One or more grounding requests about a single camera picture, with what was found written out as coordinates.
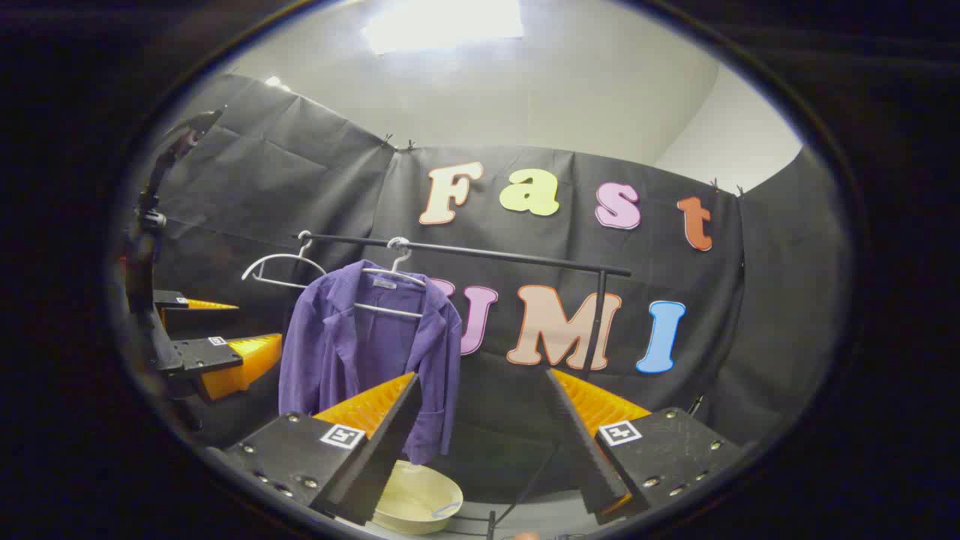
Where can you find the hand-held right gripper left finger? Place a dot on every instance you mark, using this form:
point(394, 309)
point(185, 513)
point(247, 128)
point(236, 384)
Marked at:
point(384, 454)

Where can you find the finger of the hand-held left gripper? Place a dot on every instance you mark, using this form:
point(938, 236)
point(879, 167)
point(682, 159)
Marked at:
point(174, 301)
point(202, 354)

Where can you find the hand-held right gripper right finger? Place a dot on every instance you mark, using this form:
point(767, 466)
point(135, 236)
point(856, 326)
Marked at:
point(585, 450)

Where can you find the cream plastic laundry hamper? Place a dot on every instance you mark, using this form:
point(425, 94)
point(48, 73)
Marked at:
point(412, 502)

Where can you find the white hanger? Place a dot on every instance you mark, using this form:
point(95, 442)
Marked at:
point(392, 309)
point(279, 257)

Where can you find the black clothes rack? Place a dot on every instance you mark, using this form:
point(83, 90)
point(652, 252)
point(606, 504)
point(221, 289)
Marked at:
point(517, 257)

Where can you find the black backdrop cloth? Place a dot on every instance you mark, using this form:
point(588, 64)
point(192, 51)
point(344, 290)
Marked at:
point(300, 180)

